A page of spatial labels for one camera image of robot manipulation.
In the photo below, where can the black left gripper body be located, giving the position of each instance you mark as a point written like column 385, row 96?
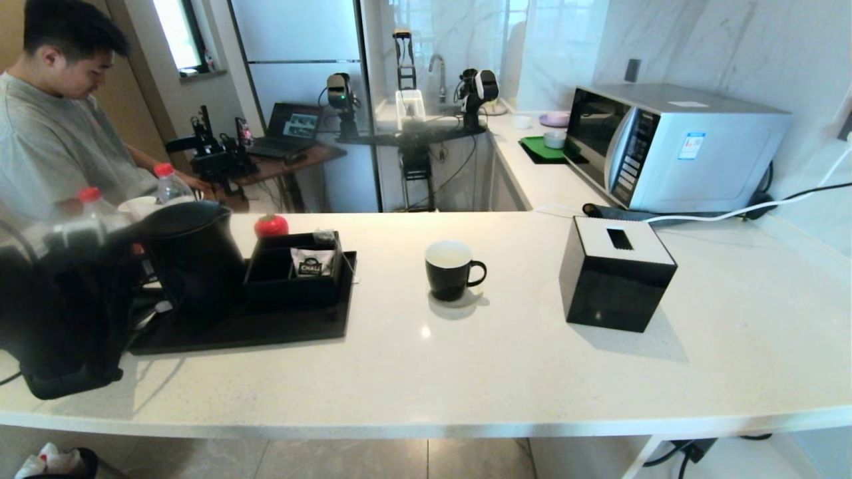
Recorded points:
column 120, row 266

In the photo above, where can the black electric kettle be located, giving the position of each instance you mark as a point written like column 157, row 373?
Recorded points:
column 193, row 266

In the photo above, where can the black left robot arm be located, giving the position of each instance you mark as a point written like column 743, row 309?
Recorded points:
column 60, row 332

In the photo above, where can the black tea organizer box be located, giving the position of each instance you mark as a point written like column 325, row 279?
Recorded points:
column 286, row 293

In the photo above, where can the white tea bag packet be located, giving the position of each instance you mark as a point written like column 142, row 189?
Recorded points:
column 313, row 261

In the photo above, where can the translucent white plastic cup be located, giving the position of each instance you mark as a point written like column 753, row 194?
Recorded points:
column 140, row 206

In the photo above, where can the clear water bottle red cap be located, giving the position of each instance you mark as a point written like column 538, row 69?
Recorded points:
column 172, row 187
column 93, row 199

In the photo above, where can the person in grey shirt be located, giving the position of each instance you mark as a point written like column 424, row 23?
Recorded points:
column 46, row 146

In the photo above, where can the red tomato shaped toy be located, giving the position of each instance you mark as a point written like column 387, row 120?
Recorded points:
column 271, row 226

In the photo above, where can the black rectangular serving tray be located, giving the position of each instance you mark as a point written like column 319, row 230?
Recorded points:
column 266, row 329

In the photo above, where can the black trash bin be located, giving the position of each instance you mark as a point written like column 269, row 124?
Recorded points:
column 88, row 466

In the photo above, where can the white crumpled paper trash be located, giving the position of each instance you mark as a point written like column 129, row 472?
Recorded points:
column 50, row 459

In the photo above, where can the brown wooden desk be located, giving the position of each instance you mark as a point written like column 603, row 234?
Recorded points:
column 316, row 156

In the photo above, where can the black laptop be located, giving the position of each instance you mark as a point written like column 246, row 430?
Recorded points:
column 296, row 125

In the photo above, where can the white refrigerator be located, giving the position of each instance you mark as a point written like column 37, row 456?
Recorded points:
column 299, row 33

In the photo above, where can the black teleoperation rig stand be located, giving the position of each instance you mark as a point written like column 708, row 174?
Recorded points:
column 416, row 163

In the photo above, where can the black mug white inside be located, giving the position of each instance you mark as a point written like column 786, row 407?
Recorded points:
column 447, row 279

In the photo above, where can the white translucent basket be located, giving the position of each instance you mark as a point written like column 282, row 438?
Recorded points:
column 411, row 100

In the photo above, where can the chrome kitchen faucet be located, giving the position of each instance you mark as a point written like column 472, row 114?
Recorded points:
column 442, row 83

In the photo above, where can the small white cup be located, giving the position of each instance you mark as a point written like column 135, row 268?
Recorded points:
column 522, row 122

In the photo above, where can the green and black tray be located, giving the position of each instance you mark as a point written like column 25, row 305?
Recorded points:
column 538, row 148

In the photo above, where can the small grey bowl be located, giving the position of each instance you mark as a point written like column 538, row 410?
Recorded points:
column 554, row 140

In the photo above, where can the purple plate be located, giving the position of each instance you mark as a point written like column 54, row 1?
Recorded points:
column 554, row 120

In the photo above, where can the black tissue box white lid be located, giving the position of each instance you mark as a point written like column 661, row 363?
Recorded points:
column 612, row 293

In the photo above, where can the silver microwave oven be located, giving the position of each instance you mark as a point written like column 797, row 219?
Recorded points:
column 705, row 156

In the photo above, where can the grey power adapter brick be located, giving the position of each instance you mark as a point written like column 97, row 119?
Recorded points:
column 695, row 449

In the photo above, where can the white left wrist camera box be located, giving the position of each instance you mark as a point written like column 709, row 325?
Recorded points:
column 76, row 236

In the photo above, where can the window with dark frame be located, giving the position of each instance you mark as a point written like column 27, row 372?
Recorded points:
column 174, row 30

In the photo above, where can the black wall socket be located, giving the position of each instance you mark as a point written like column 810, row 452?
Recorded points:
column 847, row 126
column 632, row 70

